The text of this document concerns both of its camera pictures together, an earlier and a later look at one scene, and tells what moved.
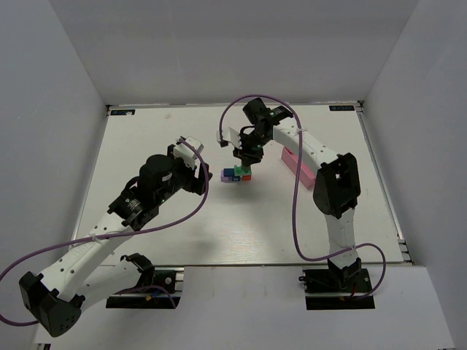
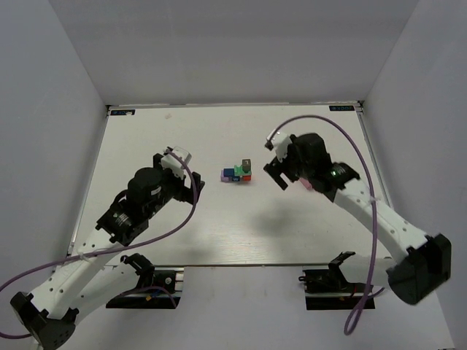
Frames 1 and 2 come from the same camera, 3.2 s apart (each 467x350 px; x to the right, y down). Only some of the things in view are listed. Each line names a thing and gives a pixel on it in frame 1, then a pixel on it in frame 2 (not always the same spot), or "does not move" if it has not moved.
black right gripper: x=249 y=157 → x=279 y=171
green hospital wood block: x=238 y=170 does not move
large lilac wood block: x=225 y=179 does not move
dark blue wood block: x=228 y=172 does not move
